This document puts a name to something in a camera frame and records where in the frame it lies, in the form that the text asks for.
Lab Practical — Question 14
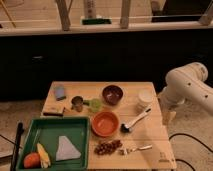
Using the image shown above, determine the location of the metal cup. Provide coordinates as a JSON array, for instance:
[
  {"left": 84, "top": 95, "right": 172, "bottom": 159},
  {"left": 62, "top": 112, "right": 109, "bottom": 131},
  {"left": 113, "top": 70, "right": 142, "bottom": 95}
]
[{"left": 71, "top": 96, "right": 83, "bottom": 112}]

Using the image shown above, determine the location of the silver fork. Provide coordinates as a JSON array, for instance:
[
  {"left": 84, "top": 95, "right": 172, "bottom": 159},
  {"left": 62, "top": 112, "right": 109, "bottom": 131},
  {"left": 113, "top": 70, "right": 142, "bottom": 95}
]
[{"left": 119, "top": 145, "right": 152, "bottom": 155}]

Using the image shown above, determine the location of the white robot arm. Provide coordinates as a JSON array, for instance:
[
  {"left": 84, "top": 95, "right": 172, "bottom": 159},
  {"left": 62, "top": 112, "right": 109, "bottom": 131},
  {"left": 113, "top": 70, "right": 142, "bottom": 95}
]
[{"left": 158, "top": 62, "right": 213, "bottom": 125}]

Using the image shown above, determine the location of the bunch of brown grapes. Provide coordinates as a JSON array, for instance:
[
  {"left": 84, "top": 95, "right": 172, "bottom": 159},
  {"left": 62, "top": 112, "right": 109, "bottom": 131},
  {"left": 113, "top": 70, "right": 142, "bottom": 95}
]
[{"left": 94, "top": 140, "right": 122, "bottom": 155}]

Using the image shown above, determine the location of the black pole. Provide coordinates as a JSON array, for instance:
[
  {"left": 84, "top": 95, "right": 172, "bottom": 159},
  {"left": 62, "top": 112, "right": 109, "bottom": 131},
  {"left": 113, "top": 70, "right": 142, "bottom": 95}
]
[{"left": 10, "top": 122, "right": 24, "bottom": 171}]

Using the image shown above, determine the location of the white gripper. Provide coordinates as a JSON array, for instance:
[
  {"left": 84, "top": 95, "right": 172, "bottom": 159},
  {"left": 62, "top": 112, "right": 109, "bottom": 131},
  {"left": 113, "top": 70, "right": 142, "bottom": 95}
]
[{"left": 157, "top": 93, "right": 176, "bottom": 126}]

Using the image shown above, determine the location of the orange bowl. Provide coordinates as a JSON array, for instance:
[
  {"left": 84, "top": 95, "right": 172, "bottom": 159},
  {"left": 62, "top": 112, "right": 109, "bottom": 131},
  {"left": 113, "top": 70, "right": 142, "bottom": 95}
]
[{"left": 91, "top": 111, "right": 119, "bottom": 137}]

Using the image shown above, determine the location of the orange tomato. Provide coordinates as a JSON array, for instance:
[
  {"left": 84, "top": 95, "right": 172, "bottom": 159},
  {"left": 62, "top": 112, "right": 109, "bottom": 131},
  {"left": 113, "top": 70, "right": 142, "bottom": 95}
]
[{"left": 23, "top": 152, "right": 40, "bottom": 169}]

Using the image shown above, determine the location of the white cup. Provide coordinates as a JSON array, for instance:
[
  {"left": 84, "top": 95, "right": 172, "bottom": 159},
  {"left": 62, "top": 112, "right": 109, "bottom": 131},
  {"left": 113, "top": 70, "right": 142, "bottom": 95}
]
[{"left": 138, "top": 90, "right": 153, "bottom": 108}]

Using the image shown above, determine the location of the green plastic tray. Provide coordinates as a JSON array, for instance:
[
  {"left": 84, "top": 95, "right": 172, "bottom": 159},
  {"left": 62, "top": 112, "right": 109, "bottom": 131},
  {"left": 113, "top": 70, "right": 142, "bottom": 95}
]
[{"left": 16, "top": 117, "right": 90, "bottom": 171}]

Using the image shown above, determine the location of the brown wooden block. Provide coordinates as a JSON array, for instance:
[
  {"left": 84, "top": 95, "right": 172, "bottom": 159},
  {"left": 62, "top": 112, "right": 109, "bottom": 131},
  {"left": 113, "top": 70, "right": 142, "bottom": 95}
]
[{"left": 43, "top": 107, "right": 64, "bottom": 116}]

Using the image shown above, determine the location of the green measuring cup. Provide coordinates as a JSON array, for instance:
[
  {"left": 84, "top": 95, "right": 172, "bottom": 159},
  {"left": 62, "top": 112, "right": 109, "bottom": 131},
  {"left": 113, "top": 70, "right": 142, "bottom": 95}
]
[{"left": 83, "top": 99, "right": 102, "bottom": 113}]

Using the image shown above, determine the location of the green box on shelf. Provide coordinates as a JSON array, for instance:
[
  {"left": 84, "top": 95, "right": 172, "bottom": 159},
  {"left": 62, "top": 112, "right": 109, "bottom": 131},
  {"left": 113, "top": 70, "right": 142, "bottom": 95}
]
[{"left": 82, "top": 18, "right": 112, "bottom": 25}]

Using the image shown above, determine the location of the black cable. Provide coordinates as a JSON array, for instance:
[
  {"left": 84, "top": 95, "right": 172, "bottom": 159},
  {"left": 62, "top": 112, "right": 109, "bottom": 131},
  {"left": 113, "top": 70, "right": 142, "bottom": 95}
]
[{"left": 168, "top": 132, "right": 213, "bottom": 171}]

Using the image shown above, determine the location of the grey cloth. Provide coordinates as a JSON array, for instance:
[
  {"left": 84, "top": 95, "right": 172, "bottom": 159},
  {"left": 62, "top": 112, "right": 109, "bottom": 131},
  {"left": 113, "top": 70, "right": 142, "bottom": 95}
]
[{"left": 56, "top": 136, "right": 81, "bottom": 161}]

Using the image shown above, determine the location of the purple bowl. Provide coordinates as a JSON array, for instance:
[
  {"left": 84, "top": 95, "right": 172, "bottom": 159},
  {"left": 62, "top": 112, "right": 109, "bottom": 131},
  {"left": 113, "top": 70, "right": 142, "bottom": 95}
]
[{"left": 102, "top": 85, "right": 123, "bottom": 105}]

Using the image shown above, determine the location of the yellow corn cob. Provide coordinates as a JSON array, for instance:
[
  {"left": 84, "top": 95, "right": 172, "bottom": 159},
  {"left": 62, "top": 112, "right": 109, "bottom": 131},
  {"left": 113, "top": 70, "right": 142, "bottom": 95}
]
[{"left": 37, "top": 143, "right": 51, "bottom": 168}]

